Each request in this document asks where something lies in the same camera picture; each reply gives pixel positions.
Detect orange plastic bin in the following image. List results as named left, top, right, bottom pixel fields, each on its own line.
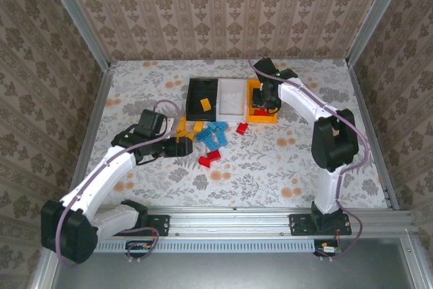
left=246, top=79, right=279, bottom=125

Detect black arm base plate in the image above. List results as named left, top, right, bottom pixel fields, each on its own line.
left=135, top=214, right=170, bottom=237
left=289, top=213, right=352, bottom=236

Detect black plastic bin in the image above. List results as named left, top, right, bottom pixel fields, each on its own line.
left=185, top=78, right=219, bottom=122

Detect slotted grey cable duct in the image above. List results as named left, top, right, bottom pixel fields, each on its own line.
left=94, top=238, right=317, bottom=254

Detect floral tablecloth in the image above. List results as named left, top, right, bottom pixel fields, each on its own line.
left=69, top=58, right=390, bottom=208

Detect aluminium lower frame bar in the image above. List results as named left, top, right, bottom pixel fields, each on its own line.
left=28, top=248, right=64, bottom=289
left=398, top=234, right=432, bottom=289

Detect aluminium corner post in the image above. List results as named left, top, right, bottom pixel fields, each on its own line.
left=345, top=0, right=413, bottom=66
left=39, top=0, right=112, bottom=72

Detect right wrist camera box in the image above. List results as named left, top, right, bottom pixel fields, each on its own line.
left=253, top=57, right=277, bottom=75

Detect aluminium table side rail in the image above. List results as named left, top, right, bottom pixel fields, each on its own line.
left=348, top=64, right=400, bottom=210
left=67, top=67, right=118, bottom=204

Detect grey metal panel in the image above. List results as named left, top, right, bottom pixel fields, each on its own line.
left=50, top=251, right=419, bottom=289

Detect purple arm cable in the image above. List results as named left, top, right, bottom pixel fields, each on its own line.
left=53, top=99, right=185, bottom=268
left=248, top=58, right=370, bottom=263

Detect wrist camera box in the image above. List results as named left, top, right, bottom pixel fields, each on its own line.
left=139, top=109, right=176, bottom=138
left=253, top=57, right=277, bottom=75

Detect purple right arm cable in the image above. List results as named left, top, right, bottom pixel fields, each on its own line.
left=248, top=58, right=370, bottom=263

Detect small connector board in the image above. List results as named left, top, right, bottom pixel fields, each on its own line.
left=125, top=240, right=154, bottom=259
left=313, top=238, right=343, bottom=259

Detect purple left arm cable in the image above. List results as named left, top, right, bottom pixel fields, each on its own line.
left=53, top=99, right=185, bottom=268

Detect white plastic bin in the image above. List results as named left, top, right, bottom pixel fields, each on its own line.
left=216, top=79, right=248, bottom=121

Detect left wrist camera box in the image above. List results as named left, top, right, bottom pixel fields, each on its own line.
left=139, top=109, right=176, bottom=138

